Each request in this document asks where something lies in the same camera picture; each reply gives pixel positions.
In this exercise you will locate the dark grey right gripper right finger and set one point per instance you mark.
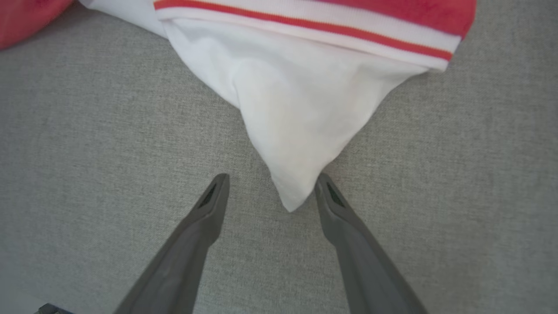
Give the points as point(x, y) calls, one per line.
point(366, 270)

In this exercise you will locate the grey fabric sofa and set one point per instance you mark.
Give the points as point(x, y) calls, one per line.
point(87, 152)

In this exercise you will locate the red and white t-shirt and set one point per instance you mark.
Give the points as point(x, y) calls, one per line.
point(296, 109)

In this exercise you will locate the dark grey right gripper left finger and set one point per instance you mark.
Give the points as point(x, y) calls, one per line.
point(183, 261)

